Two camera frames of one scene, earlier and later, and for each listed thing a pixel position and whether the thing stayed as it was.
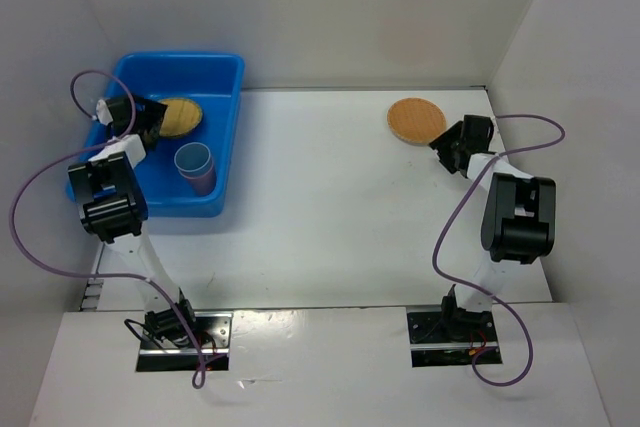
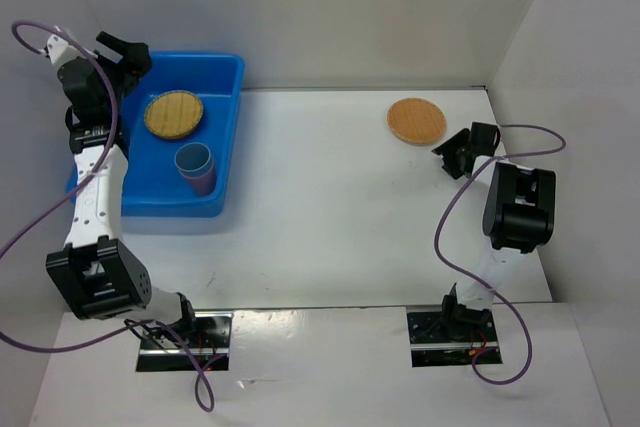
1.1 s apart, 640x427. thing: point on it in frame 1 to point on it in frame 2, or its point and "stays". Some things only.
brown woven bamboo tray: x=415 y=121 stays
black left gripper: x=154 y=111 to x=135 y=64
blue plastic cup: x=193 y=160 stays
